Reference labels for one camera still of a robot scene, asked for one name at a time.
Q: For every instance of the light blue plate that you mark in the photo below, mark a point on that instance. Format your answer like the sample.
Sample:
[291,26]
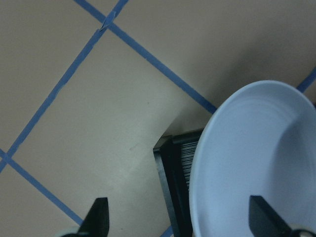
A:
[261,141]

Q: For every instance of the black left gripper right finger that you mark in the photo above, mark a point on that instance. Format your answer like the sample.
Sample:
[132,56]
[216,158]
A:
[263,220]

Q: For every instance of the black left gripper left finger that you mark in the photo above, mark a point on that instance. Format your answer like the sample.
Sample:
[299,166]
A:
[96,222]

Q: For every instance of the black plate rack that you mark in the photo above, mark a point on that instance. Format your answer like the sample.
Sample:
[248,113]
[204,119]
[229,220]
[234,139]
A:
[174,156]

